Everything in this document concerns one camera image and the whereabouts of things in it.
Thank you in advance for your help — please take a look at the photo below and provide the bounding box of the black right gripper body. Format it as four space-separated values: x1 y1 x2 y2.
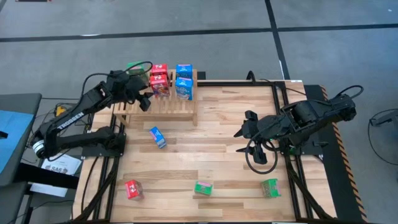
247 114 282 147

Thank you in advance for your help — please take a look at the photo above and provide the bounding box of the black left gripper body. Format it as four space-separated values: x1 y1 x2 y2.
119 74 142 102

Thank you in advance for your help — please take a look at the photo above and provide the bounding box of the green Apple Jacks cereal box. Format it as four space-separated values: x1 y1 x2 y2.
260 178 282 199
126 61 149 77
193 180 214 197

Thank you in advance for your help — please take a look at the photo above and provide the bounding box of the red Froot Loops cereal box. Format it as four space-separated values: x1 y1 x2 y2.
150 63 170 77
124 179 145 200
149 74 171 98

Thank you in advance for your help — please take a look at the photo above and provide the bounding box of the blue Rice Krispies cereal box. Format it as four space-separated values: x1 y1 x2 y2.
175 63 194 78
149 126 168 149
175 77 194 101

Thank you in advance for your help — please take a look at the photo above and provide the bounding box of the wooden slatted shelf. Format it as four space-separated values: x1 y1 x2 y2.
113 68 199 127

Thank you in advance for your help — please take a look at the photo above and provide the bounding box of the black hazard striped platform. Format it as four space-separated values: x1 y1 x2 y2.
303 84 369 223

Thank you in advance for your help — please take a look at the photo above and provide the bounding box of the white printed paper sheet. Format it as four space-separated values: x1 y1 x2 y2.
41 152 82 175

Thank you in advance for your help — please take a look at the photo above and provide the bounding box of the blue mat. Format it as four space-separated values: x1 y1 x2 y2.
0 110 34 175

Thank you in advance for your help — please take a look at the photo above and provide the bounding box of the white blank paper sheet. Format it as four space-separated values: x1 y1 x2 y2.
29 182 69 197

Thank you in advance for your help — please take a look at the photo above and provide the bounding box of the black left wrist camera cable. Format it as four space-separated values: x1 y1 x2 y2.
81 61 154 94

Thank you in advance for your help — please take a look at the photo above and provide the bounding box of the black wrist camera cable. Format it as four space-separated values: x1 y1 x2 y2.
244 138 278 175
81 61 154 94

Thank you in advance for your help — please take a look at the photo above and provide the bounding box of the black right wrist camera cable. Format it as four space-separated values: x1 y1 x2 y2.
244 138 278 175

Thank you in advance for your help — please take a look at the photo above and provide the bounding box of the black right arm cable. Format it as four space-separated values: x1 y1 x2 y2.
246 70 299 94

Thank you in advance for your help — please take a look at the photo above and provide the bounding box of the black floor cable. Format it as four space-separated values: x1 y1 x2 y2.
368 110 398 166

